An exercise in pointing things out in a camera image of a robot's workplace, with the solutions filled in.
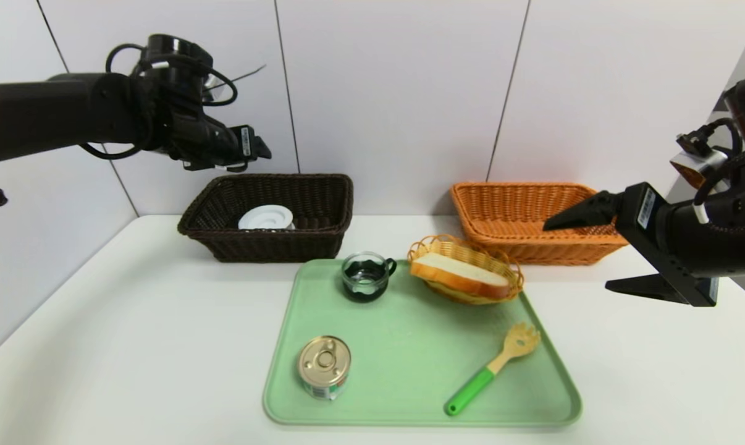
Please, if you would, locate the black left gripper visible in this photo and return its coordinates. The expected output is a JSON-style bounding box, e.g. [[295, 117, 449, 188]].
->
[[201, 116, 272, 166]]

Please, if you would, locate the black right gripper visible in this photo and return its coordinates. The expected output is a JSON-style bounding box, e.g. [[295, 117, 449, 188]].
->
[[542, 182, 745, 307]]

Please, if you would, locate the white plastic spool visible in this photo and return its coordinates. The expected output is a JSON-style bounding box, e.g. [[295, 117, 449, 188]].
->
[[238, 205, 296, 231]]

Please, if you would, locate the slice of white bread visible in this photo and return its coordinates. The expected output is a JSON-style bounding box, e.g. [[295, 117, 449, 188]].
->
[[410, 252, 510, 299]]

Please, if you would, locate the pasta spoon with green handle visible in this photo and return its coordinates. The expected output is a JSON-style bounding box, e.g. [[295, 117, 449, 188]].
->
[[444, 321, 541, 416]]

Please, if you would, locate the dark brown wicker basket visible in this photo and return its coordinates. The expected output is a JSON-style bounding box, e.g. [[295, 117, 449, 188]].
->
[[177, 174, 355, 263]]

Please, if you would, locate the orange wicker basket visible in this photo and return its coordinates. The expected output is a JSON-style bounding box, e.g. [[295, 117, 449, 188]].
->
[[450, 182, 629, 266]]

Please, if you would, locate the small yellow wicker basket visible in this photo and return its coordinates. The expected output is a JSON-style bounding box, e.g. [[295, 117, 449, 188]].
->
[[407, 235, 524, 306]]

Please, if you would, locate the tin can with gold lid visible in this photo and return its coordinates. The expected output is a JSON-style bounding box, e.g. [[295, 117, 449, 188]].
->
[[297, 336, 352, 401]]

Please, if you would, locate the light green plastic tray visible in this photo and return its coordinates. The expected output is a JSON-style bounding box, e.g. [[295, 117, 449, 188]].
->
[[263, 258, 582, 427]]

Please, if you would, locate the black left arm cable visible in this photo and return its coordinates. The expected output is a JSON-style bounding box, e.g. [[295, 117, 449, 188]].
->
[[79, 42, 266, 161]]

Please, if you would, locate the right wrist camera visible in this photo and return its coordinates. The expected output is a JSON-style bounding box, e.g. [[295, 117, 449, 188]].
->
[[670, 127, 728, 189]]

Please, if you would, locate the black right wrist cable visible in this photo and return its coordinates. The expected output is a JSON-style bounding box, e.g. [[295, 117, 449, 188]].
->
[[694, 117, 745, 217]]

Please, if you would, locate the glass cup with black handle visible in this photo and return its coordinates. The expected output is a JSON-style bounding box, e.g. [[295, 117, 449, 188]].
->
[[341, 252, 398, 303]]

